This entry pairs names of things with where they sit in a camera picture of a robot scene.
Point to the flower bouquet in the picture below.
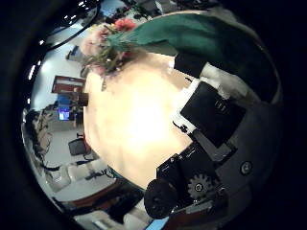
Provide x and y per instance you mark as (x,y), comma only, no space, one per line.
(192,35)

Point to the bright blue strip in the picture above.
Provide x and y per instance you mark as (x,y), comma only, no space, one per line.
(156,224)

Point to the black office chair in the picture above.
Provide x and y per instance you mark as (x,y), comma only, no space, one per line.
(77,147)

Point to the lit computer monitor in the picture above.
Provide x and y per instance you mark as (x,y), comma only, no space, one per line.
(64,114)

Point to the red-brown wall board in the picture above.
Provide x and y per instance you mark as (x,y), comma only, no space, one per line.
(68,84)

